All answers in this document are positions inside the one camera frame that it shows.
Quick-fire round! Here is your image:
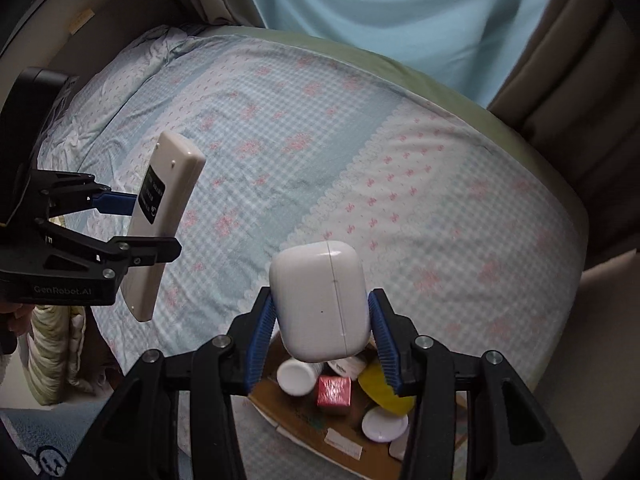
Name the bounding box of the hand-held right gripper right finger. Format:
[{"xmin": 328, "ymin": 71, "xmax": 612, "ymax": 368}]
[{"xmin": 367, "ymin": 289, "xmax": 551, "ymax": 480}]

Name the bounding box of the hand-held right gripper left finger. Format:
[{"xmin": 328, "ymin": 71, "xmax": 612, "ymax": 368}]
[{"xmin": 97, "ymin": 287, "xmax": 281, "ymax": 480}]

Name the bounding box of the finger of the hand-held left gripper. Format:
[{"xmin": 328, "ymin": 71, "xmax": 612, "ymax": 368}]
[
  {"xmin": 36, "ymin": 226, "xmax": 184, "ymax": 279},
  {"xmin": 31, "ymin": 172, "xmax": 138, "ymax": 222}
]

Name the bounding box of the yellow round container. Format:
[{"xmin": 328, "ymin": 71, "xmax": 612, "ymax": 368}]
[{"xmin": 357, "ymin": 357, "xmax": 414, "ymax": 416}]

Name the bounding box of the white bottle green label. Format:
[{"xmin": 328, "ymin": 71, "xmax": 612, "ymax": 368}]
[{"xmin": 276, "ymin": 359, "xmax": 326, "ymax": 396}]

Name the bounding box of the white remote control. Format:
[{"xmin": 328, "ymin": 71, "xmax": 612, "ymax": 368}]
[{"xmin": 122, "ymin": 131, "xmax": 207, "ymax": 323}]

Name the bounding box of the pink small box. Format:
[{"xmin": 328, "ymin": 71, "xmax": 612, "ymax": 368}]
[{"xmin": 316, "ymin": 376, "xmax": 352, "ymax": 409}]

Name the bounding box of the white earbuds case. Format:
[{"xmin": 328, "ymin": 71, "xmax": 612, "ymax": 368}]
[{"xmin": 269, "ymin": 240, "xmax": 371, "ymax": 364}]

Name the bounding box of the cardboard box pink outside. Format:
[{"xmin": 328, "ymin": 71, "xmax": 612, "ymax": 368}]
[{"xmin": 247, "ymin": 332, "xmax": 471, "ymax": 480}]

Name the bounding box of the person's left hand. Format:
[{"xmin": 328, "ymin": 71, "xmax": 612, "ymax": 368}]
[{"xmin": 0, "ymin": 302, "xmax": 38, "ymax": 342}]

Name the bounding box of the crumpled light blue duvet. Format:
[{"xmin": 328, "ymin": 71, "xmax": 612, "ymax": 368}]
[{"xmin": 37, "ymin": 25, "xmax": 201, "ymax": 161}]

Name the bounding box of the orange sticker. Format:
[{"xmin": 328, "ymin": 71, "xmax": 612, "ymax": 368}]
[{"xmin": 70, "ymin": 7, "xmax": 96, "ymax": 31}]

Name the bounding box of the checked floral bed sheet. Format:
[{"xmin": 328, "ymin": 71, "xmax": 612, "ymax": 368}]
[{"xmin": 37, "ymin": 27, "xmax": 582, "ymax": 411}]

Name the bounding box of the blue cartoon face mat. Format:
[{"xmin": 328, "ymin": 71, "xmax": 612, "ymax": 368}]
[{"xmin": 0, "ymin": 407, "xmax": 109, "ymax": 480}]

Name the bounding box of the light blue cloth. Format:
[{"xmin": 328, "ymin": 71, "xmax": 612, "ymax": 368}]
[{"xmin": 235, "ymin": 0, "xmax": 567, "ymax": 109}]

